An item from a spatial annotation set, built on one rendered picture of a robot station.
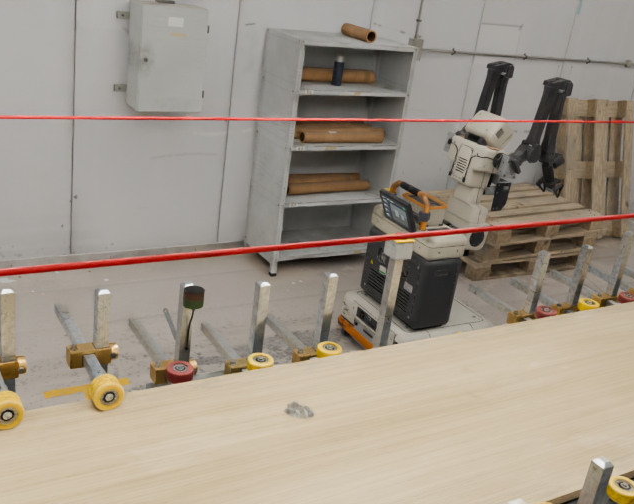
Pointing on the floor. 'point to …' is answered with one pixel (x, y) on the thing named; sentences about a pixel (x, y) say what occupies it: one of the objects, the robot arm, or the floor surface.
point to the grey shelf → (271, 154)
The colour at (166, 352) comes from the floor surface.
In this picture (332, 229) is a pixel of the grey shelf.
